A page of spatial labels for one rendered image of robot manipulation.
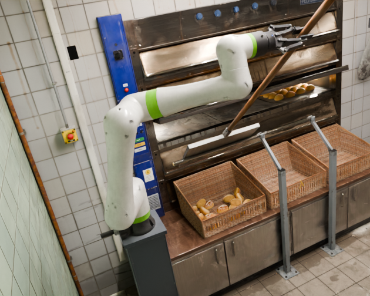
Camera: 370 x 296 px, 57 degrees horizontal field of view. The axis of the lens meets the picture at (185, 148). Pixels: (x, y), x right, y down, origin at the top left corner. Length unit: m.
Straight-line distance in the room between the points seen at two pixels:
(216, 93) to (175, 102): 0.16
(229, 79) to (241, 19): 1.58
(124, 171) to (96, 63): 1.23
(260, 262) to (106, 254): 1.24
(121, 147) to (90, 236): 1.64
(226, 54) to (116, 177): 0.61
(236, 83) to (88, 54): 1.34
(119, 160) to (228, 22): 1.75
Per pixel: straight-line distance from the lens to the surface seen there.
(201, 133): 2.75
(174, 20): 2.56
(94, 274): 3.01
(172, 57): 2.54
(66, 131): 2.37
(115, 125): 1.21
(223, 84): 1.27
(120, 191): 1.34
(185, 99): 1.30
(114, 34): 2.38
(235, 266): 2.77
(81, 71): 2.39
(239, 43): 1.28
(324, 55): 3.35
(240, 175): 2.86
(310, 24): 1.47
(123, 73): 2.41
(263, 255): 2.87
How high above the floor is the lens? 2.14
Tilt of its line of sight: 23 degrees down
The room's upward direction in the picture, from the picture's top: 10 degrees counter-clockwise
